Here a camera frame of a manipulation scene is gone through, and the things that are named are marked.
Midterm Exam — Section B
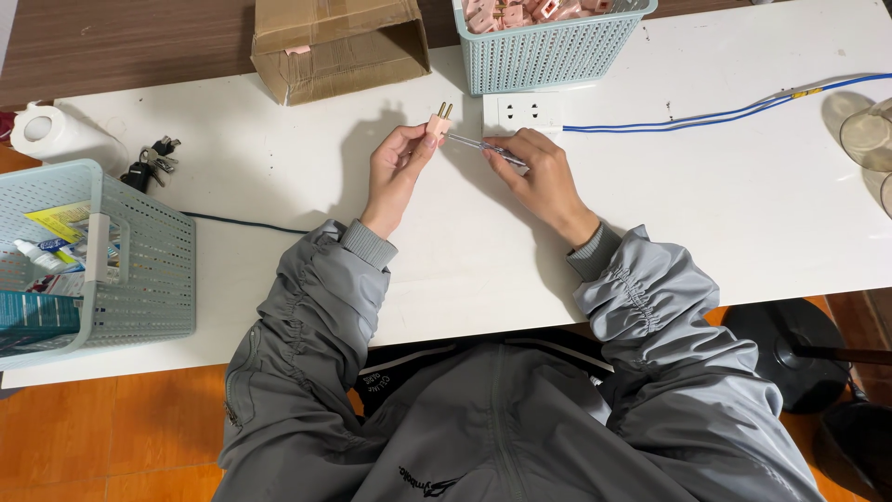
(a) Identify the grey jacket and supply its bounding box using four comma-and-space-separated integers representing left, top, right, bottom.
211, 328, 826, 502

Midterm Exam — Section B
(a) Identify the white power socket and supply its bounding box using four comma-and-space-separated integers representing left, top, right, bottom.
482, 91, 564, 138

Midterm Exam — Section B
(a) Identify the black shoe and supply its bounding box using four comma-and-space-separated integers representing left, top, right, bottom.
812, 401, 892, 502

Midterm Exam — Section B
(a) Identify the person's right hand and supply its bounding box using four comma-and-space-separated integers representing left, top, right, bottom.
481, 127, 601, 248

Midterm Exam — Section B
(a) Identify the black fan base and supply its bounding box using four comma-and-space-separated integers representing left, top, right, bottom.
721, 297, 892, 415

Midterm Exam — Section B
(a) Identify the bunch of keys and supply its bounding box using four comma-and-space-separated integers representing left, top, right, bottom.
119, 135, 182, 195

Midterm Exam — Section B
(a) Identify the blue cable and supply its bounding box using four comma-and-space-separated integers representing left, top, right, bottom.
562, 73, 892, 134

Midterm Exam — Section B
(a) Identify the cardboard box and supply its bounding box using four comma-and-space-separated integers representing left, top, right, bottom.
250, 0, 432, 107

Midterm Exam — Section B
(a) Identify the dark thin cable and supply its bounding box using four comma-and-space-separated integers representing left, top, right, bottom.
180, 211, 311, 236

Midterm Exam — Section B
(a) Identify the blue basket of supplies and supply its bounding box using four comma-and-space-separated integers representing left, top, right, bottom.
0, 159, 197, 372

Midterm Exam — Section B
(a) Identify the blue basket of pink plugs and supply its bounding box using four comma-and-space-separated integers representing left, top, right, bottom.
452, 0, 659, 96

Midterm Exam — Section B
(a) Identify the person's left hand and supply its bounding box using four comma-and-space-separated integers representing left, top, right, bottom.
359, 124, 442, 240

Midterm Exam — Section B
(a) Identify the pink electrical plug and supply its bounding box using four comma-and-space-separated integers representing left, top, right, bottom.
425, 102, 454, 142

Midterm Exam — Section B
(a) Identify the white paper roll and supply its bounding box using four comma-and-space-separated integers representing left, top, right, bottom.
9, 101, 131, 175

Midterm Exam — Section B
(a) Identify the clear-handled screwdriver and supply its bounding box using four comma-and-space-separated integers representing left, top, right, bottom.
446, 132, 528, 168

